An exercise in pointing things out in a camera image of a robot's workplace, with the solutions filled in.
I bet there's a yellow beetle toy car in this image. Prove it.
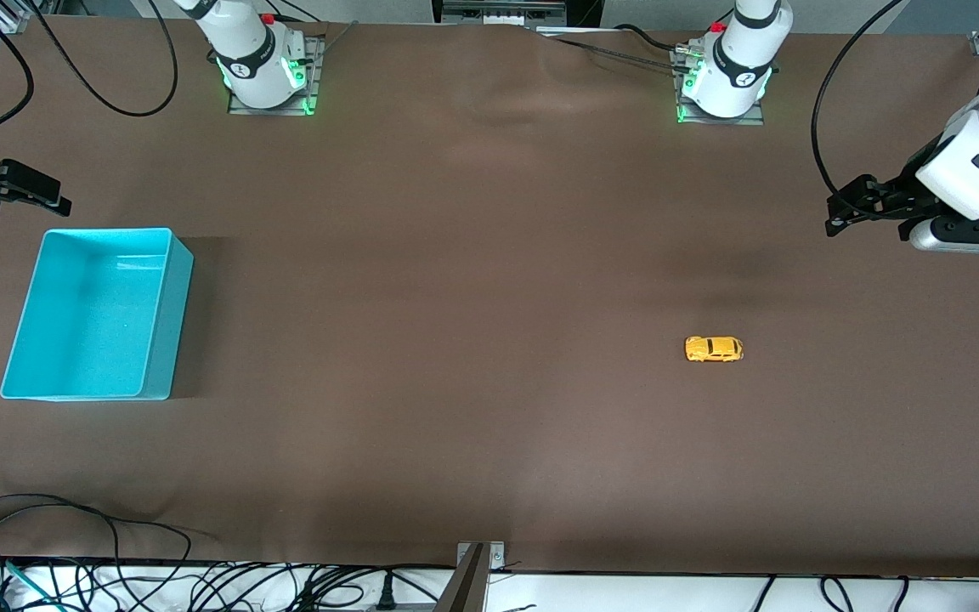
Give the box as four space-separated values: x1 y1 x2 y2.
685 335 744 365

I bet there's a turquoise plastic bin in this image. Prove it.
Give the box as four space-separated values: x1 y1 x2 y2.
0 227 195 402

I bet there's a grey power strip box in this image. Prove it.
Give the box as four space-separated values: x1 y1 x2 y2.
433 0 569 28

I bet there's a brown table cover sheet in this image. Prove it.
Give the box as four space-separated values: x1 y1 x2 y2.
0 15 979 579

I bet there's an aluminium profile bar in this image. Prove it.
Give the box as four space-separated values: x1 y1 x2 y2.
432 544 490 612

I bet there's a black base cable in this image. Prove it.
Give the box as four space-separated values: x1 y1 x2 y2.
613 24 690 54

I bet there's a grey braided cable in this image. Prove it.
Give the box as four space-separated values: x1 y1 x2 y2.
536 32 688 76

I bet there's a long black looping cable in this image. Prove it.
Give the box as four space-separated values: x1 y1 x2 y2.
0 495 195 596

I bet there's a thin grey cable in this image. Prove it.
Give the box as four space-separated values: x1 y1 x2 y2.
318 20 359 62

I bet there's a teal cable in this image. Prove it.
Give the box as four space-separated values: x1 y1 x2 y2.
0 552 61 612

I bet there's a small metal bracket plate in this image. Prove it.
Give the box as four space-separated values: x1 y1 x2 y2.
456 541 506 570

